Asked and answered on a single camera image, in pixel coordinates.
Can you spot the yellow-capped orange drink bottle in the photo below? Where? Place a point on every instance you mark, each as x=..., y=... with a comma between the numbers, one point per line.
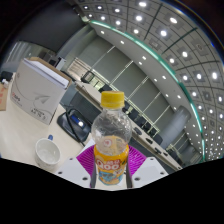
x=111, y=159

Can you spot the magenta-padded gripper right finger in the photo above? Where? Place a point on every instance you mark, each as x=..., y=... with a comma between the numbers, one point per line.
x=149, y=170

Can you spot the long curved conference desk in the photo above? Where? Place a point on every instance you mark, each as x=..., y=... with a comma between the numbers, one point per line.
x=90, y=91

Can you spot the white patterned cup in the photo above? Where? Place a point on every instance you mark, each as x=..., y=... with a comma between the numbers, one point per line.
x=48, y=154

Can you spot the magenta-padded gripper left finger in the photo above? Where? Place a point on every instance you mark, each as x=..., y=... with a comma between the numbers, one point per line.
x=73, y=171

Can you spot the white cardboard box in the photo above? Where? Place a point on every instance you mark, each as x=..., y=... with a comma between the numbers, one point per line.
x=36, y=93

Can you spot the ceiling lights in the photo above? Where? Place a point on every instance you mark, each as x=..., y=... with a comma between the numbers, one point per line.
x=163, y=33

